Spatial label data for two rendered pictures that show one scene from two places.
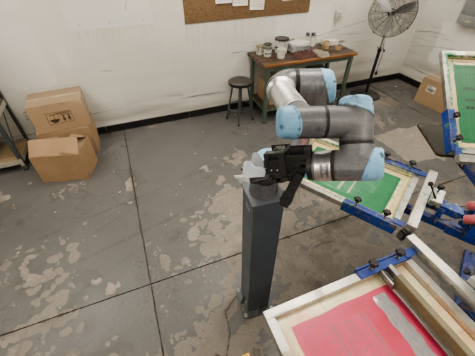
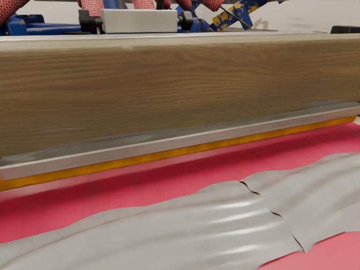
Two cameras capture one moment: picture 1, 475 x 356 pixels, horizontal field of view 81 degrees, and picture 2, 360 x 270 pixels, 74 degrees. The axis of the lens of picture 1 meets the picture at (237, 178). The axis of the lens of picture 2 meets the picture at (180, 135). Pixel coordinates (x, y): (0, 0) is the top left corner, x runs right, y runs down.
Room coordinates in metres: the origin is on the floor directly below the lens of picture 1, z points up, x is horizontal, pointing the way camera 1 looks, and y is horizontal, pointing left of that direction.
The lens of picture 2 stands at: (0.50, -0.58, 1.08)
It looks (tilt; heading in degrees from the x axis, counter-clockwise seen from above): 28 degrees down; 270
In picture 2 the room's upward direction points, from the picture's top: 1 degrees clockwise
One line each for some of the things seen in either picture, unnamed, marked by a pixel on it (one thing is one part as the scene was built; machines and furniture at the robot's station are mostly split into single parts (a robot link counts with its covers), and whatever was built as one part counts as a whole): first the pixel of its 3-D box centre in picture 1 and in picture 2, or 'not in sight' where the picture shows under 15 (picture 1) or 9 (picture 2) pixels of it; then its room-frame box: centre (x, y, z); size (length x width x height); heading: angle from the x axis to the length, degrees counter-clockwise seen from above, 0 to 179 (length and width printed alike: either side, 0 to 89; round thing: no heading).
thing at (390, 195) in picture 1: (372, 173); not in sight; (1.34, -0.85, 1.05); 1.08 x 0.61 x 0.23; 52
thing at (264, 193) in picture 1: (264, 183); not in sight; (1.03, -0.13, 1.25); 0.15 x 0.15 x 0.10
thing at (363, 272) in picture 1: (382, 266); not in sight; (0.74, -0.70, 0.98); 0.30 x 0.05 x 0.07; 112
